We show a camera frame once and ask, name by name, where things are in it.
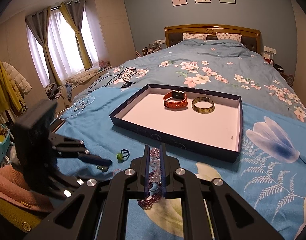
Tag green stone black cord charm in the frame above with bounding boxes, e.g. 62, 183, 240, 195
116, 149, 130, 163

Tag dark purple bead bracelet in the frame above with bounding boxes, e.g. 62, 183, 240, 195
137, 177, 162, 210

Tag lilac crystal bead bracelet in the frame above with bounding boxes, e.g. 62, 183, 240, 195
148, 147, 162, 193

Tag orange smart watch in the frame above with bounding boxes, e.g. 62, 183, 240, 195
163, 90, 188, 109

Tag tortoiseshell gold bangle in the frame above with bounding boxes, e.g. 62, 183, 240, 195
192, 96, 215, 114

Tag teal plastic basket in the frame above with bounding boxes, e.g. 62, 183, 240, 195
0, 124, 10, 164

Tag pink knit right sleeve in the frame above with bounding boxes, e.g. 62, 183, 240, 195
0, 164, 54, 212

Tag yellow hanging coat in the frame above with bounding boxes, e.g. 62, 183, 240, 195
0, 61, 25, 115

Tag beige puffer jacket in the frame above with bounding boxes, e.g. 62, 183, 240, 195
1, 61, 32, 96

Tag light blue floral blanket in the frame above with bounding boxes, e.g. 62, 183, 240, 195
58, 88, 306, 239

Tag dark blue shallow box tray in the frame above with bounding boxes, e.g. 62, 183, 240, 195
109, 84, 243, 163

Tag grey yellow curtains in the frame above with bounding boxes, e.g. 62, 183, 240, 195
25, 0, 99, 87

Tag wooden bed headboard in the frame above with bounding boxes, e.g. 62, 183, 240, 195
164, 24, 262, 54

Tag grey blue floral duvet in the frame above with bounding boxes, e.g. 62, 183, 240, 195
91, 39, 306, 123

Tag left floral pillow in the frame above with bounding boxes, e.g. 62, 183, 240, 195
182, 33, 207, 41

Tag floral pillow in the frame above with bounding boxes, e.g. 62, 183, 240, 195
216, 32, 242, 43
182, 33, 207, 41

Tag right floral pillow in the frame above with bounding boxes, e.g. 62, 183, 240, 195
216, 32, 242, 43

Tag white earphone cable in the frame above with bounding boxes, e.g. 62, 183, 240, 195
56, 95, 96, 120

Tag black charging cable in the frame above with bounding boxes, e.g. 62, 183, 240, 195
87, 65, 139, 95

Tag white wall socket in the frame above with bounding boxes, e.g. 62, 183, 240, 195
264, 46, 276, 55

